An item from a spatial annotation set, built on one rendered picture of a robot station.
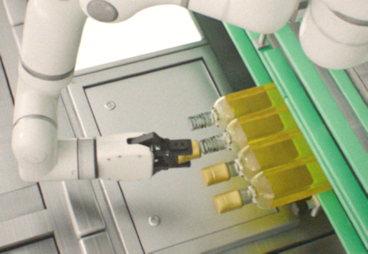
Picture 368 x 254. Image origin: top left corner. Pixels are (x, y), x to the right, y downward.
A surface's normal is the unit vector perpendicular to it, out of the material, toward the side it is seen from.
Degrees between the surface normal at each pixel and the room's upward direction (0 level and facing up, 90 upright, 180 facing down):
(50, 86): 82
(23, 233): 90
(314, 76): 90
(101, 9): 59
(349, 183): 90
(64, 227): 90
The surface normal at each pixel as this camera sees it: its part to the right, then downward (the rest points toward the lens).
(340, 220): 0.08, -0.57
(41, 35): -0.32, 0.62
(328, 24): -0.75, 0.55
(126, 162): 0.11, 0.82
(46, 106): 0.56, -0.60
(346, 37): -0.21, 0.87
